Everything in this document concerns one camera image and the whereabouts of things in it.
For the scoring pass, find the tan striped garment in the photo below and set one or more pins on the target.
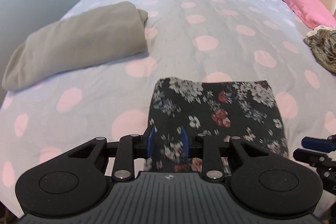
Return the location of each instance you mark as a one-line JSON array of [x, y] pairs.
[[325, 50]]

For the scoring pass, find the cream frilled cloth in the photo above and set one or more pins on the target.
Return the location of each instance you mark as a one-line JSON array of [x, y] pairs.
[[319, 29]]

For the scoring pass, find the bed with pink-dotted sheet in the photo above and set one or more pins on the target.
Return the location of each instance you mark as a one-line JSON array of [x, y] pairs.
[[210, 16]]

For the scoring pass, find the pink pillow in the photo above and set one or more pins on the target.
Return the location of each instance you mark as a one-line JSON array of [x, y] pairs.
[[302, 1]]

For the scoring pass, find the folded beige blanket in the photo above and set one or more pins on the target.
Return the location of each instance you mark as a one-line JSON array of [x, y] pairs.
[[78, 40]]

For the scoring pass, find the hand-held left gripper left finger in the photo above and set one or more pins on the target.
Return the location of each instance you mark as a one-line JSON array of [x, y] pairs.
[[150, 144]]

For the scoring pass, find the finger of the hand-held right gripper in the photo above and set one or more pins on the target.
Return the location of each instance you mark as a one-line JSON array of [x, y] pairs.
[[315, 144], [309, 157]]

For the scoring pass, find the dark floral garment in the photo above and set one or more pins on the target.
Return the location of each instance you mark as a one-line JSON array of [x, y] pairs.
[[223, 108]]

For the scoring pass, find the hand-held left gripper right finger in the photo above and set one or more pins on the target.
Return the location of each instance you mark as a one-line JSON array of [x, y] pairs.
[[184, 144]]

